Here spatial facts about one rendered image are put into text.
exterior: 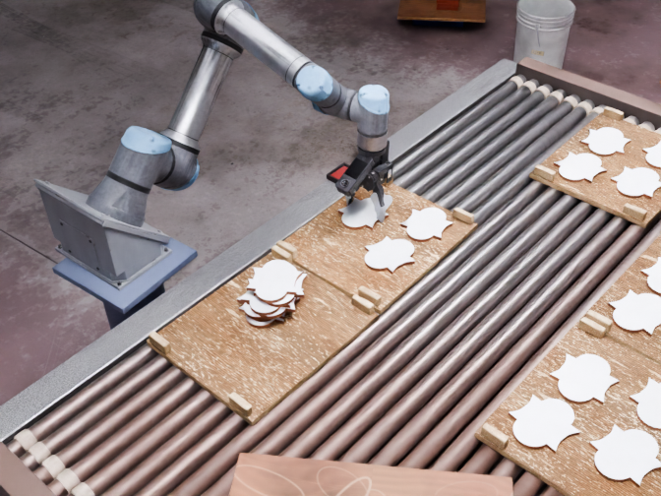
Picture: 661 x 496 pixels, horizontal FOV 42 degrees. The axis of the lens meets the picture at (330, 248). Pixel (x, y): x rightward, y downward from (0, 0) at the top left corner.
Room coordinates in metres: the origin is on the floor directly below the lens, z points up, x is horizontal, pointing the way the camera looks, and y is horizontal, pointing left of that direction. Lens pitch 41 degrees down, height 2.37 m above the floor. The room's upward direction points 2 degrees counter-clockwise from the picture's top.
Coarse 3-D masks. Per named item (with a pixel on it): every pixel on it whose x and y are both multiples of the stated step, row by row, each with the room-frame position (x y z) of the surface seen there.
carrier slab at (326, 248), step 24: (360, 192) 1.87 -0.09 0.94; (408, 192) 1.86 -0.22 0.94; (336, 216) 1.77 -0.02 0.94; (408, 216) 1.76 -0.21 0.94; (288, 240) 1.68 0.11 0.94; (312, 240) 1.68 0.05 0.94; (336, 240) 1.67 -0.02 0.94; (360, 240) 1.67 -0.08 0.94; (408, 240) 1.66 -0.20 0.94; (432, 240) 1.66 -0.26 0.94; (456, 240) 1.66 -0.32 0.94; (312, 264) 1.59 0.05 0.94; (336, 264) 1.58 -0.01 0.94; (360, 264) 1.58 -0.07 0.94; (432, 264) 1.57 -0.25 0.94; (336, 288) 1.51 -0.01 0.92; (384, 288) 1.49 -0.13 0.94; (408, 288) 1.50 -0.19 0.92
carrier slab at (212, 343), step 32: (224, 288) 1.51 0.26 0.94; (320, 288) 1.50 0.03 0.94; (192, 320) 1.41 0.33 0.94; (224, 320) 1.40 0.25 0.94; (288, 320) 1.40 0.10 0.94; (320, 320) 1.39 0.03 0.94; (352, 320) 1.39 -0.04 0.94; (160, 352) 1.31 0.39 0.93; (192, 352) 1.31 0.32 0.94; (224, 352) 1.30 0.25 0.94; (256, 352) 1.30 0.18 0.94; (288, 352) 1.30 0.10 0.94; (320, 352) 1.29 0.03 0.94; (224, 384) 1.21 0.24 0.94; (256, 384) 1.21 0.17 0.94; (288, 384) 1.21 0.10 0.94; (256, 416) 1.12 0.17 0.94
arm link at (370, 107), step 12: (360, 96) 1.79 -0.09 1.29; (372, 96) 1.78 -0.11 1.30; (384, 96) 1.78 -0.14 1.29; (360, 108) 1.78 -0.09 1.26; (372, 108) 1.77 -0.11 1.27; (384, 108) 1.77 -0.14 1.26; (360, 120) 1.78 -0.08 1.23; (372, 120) 1.77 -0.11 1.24; (384, 120) 1.77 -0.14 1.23; (360, 132) 1.78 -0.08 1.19; (372, 132) 1.76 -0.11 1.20; (384, 132) 1.77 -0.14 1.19
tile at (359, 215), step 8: (368, 200) 1.82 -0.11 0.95; (344, 208) 1.79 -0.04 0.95; (352, 208) 1.79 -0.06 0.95; (360, 208) 1.79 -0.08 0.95; (368, 208) 1.79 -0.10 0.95; (344, 216) 1.76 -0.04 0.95; (352, 216) 1.76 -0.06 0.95; (360, 216) 1.76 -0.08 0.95; (368, 216) 1.76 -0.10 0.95; (376, 216) 1.75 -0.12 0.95; (344, 224) 1.73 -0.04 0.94; (352, 224) 1.72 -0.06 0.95; (360, 224) 1.72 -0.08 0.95; (368, 224) 1.72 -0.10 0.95
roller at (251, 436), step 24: (528, 192) 1.87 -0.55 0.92; (504, 216) 1.77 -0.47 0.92; (480, 240) 1.68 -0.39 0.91; (456, 264) 1.60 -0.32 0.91; (432, 288) 1.52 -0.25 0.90; (384, 312) 1.43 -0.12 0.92; (360, 336) 1.35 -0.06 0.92; (336, 360) 1.28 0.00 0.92; (312, 384) 1.22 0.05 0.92; (288, 408) 1.16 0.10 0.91; (264, 432) 1.10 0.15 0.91; (216, 456) 1.04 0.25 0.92; (192, 480) 0.98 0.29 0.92
